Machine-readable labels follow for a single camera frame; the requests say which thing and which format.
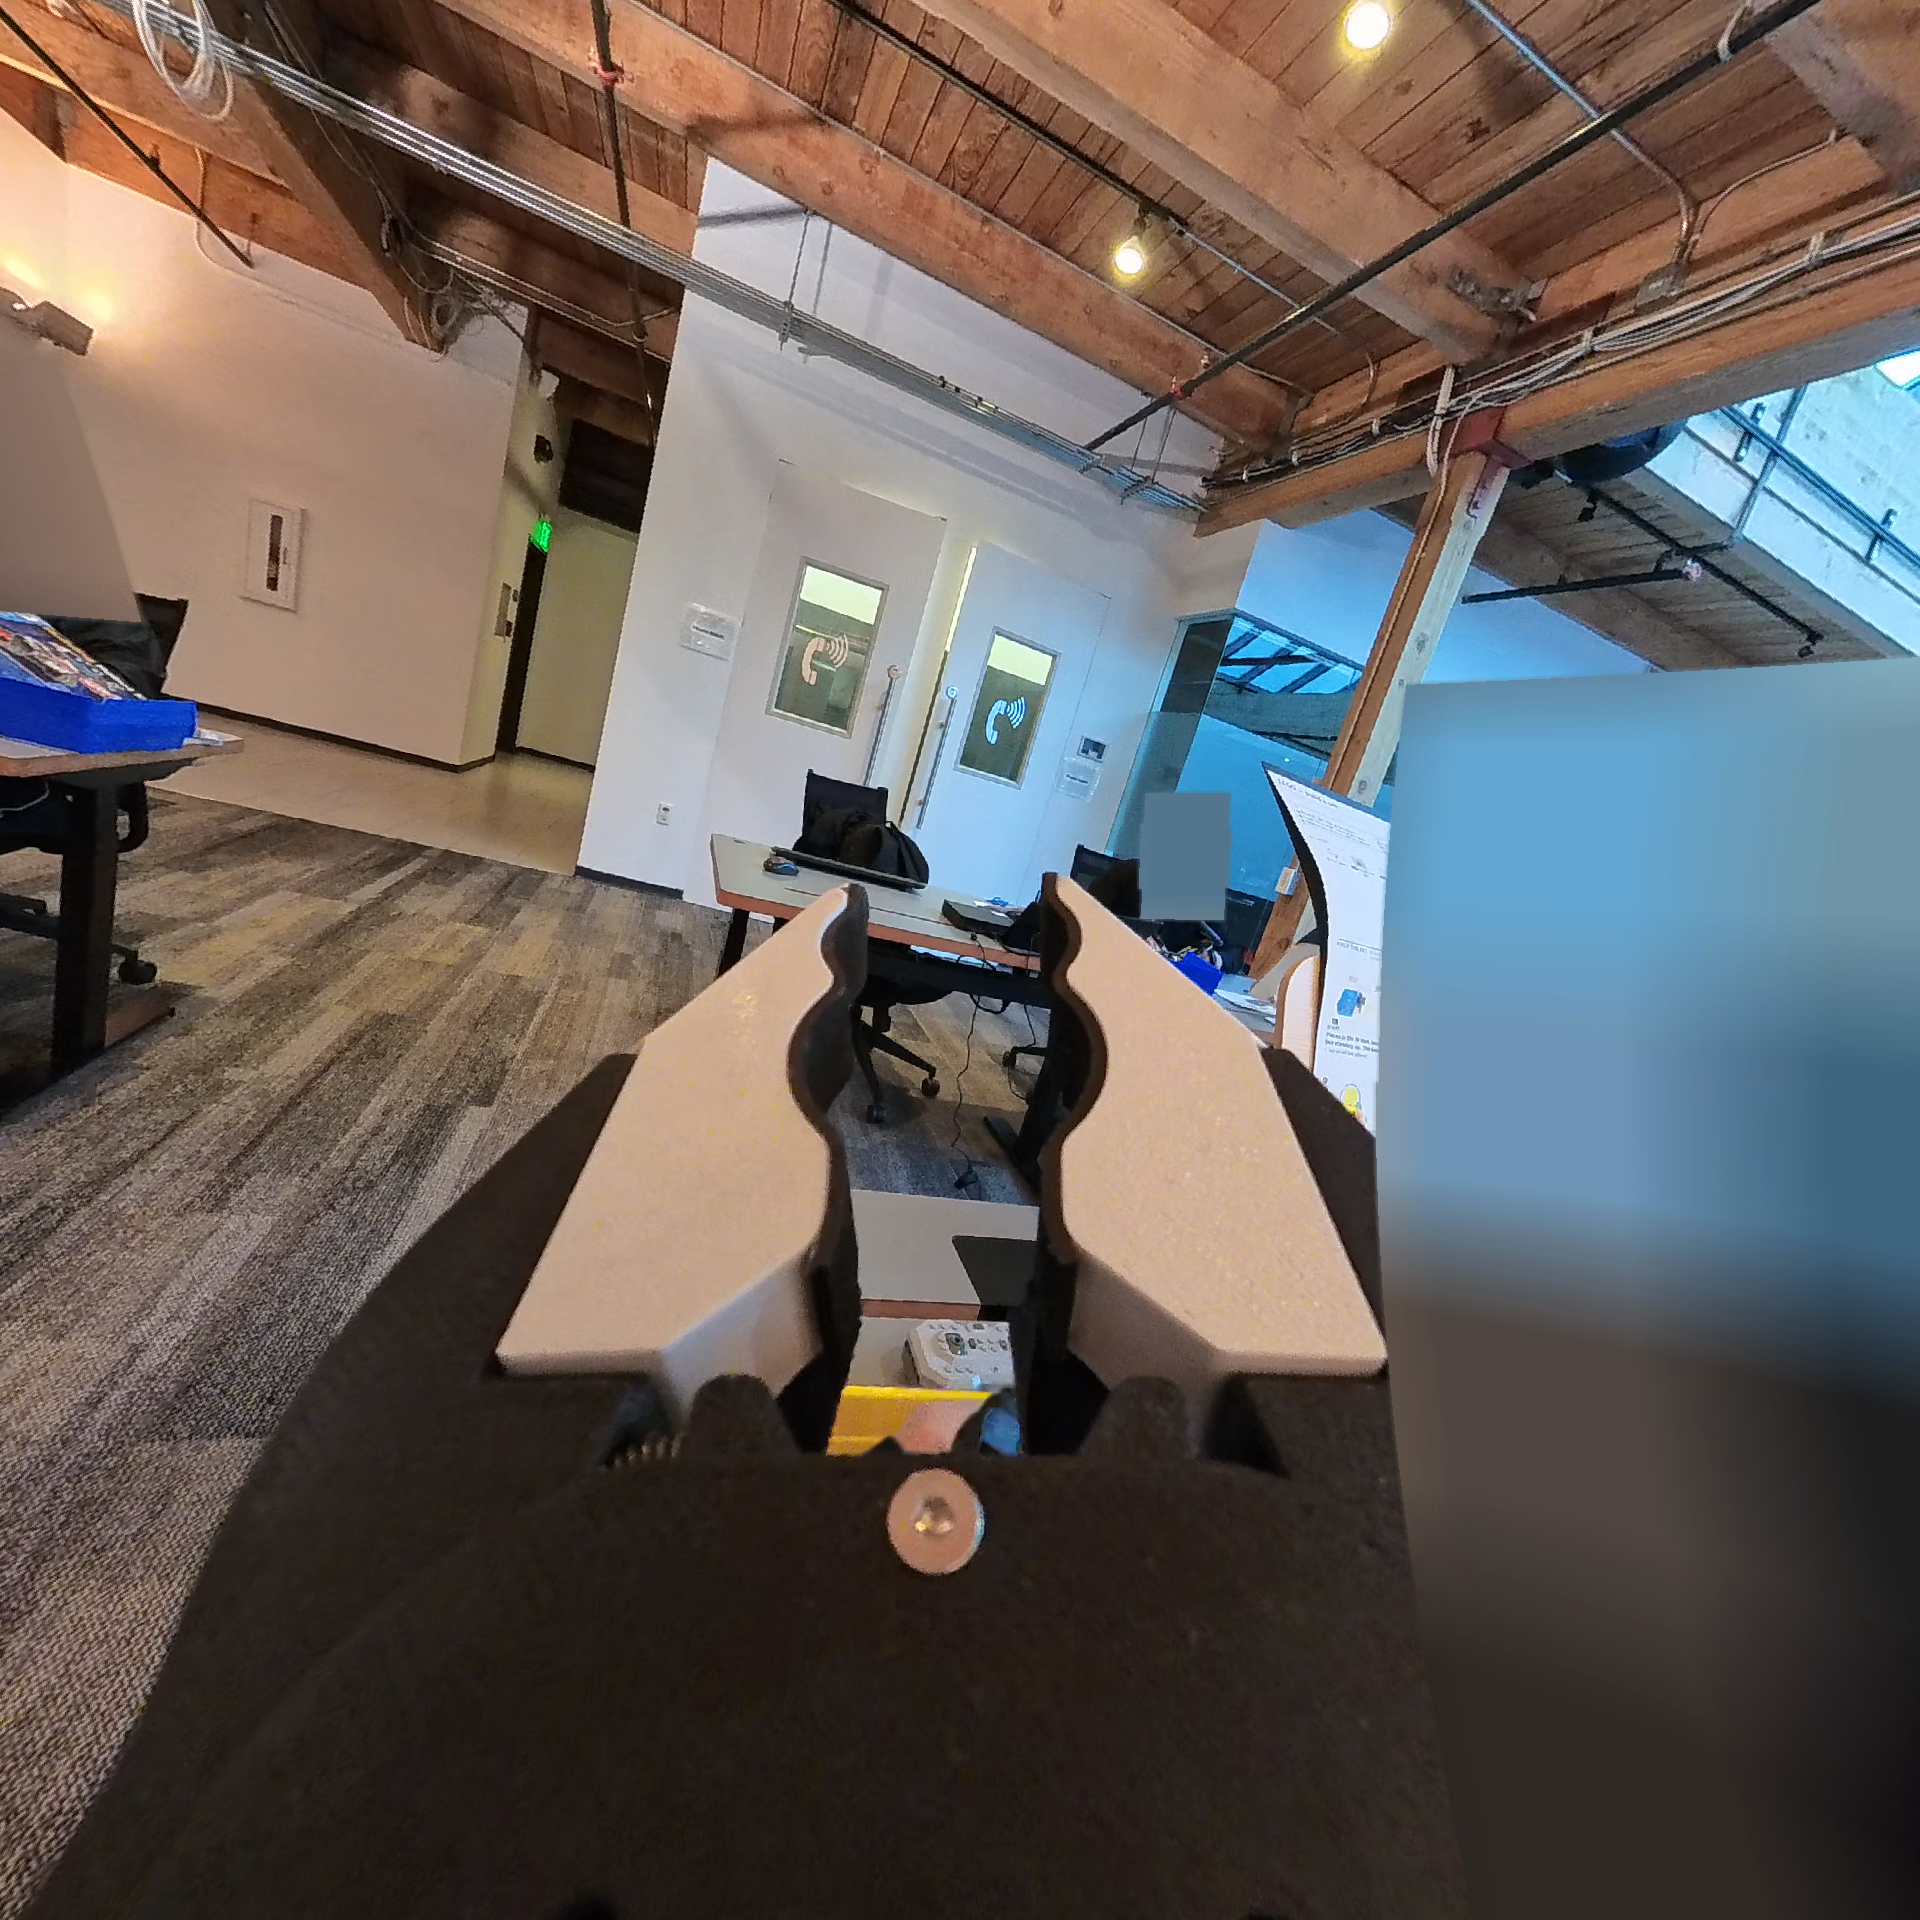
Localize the white instruction booklet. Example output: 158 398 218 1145
1264 762 1394 1130

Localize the black bag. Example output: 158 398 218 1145
795 807 932 890

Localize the black flat stand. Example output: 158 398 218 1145
951 1231 1050 1310

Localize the white remote-like device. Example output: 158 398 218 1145
907 1316 1025 1391

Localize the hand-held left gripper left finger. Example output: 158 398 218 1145
494 880 871 1428

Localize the skylight window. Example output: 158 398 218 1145
1640 350 1920 661

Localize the blue printed box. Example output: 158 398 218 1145
0 614 198 750

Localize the glass partition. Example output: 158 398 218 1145
1116 606 1390 900

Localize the metal cable tray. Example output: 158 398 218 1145
88 0 1210 517

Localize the booth door blue phone sign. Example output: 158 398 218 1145
929 540 1113 873

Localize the light wood-edged desk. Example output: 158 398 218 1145
846 1189 1050 1325
709 832 1084 1202
0 727 244 1083

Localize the black keyboard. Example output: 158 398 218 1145
769 845 929 893

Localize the yellow plastic bin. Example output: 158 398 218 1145
825 1385 1005 1460

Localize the slanted wooden post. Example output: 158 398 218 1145
1249 406 1518 976

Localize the booth door orange phone sign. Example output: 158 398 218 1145
752 480 951 844

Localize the wooden booklet stand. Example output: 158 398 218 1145
1273 927 1331 1070

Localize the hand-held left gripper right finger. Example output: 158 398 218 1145
1037 873 1390 1418

